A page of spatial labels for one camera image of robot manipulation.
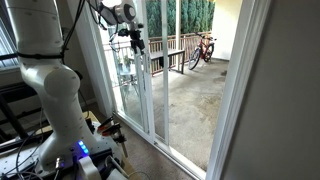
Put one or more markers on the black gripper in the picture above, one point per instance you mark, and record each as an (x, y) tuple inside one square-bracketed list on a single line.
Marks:
[(137, 36)]

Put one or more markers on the white framed sliding glass door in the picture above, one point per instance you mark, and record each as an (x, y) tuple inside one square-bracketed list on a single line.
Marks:
[(149, 100)]

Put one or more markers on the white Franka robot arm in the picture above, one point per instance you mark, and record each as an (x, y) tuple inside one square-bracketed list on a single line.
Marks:
[(50, 83)]

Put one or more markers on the black door latch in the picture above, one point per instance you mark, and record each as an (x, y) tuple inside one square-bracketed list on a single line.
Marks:
[(161, 62)]

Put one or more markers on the fixed glass door panel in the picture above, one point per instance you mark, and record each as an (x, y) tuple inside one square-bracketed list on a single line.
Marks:
[(125, 96)]

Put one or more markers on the white framed screen door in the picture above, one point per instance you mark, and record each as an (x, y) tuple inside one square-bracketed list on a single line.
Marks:
[(165, 100)]

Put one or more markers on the potted green plant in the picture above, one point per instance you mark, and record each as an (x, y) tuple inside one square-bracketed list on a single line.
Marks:
[(126, 61)]

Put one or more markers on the dark wooden bench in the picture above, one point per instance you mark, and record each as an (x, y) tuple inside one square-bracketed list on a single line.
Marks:
[(166, 52)]

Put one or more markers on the small glass side table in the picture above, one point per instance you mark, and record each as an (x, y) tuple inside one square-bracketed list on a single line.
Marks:
[(128, 78)]

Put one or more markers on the brown wooden railing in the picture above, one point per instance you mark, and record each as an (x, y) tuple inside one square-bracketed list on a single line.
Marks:
[(171, 42)]

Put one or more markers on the red bicycle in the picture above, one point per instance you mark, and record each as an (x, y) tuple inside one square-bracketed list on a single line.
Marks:
[(204, 46)]

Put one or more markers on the green hedge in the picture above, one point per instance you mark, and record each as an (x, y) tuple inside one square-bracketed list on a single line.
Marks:
[(196, 15)]

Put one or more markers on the black orange bar clamp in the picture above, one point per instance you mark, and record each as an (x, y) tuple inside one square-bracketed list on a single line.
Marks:
[(106, 122), (116, 131)]

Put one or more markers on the metal robot mounting plate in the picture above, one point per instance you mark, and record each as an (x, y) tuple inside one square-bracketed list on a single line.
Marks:
[(106, 145)]

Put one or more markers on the white plastic box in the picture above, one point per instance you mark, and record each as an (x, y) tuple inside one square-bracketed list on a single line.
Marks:
[(116, 175), (89, 170)]

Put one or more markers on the window with horizontal blinds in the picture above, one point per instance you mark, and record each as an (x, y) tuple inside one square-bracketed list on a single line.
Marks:
[(6, 46)]

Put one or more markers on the black metal stand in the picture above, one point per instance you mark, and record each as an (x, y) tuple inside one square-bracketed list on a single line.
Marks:
[(13, 93)]

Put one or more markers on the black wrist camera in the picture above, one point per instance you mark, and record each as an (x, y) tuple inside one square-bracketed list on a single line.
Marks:
[(123, 32)]

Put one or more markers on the white patio post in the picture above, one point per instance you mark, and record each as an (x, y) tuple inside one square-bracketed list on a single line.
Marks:
[(178, 20)]

